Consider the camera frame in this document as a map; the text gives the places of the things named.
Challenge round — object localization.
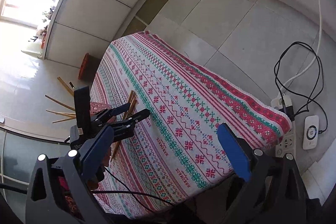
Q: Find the white wifi router device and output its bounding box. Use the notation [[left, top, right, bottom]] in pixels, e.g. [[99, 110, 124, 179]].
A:
[[302, 115, 319, 150]]

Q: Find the white power cable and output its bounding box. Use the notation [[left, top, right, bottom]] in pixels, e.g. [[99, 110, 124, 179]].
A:
[[278, 0, 323, 98]]

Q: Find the pink plastic utensil basket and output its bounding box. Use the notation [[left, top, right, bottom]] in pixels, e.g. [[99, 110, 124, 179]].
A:
[[90, 102, 116, 123]]

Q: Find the white power strip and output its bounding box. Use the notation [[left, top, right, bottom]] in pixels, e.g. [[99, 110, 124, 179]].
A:
[[270, 94, 296, 157]]

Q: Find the embroidered patterned tablecloth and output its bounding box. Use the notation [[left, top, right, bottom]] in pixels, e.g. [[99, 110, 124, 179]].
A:
[[90, 31, 285, 218]]

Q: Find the bamboo chopstick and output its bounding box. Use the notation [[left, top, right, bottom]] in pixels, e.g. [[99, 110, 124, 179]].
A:
[[46, 110, 76, 117], [52, 117, 76, 124], [110, 93, 138, 162], [45, 94, 75, 111], [122, 90, 135, 120], [57, 77, 74, 96]]

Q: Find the floral sleeve right forearm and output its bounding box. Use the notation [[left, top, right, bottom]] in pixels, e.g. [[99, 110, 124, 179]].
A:
[[58, 176, 83, 219]]

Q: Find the red-rimmed brown trash bin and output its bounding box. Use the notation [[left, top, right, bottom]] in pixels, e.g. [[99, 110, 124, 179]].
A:
[[78, 53, 101, 82]]

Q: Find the black cable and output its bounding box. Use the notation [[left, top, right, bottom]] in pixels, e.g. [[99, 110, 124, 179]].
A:
[[273, 41, 329, 134]]

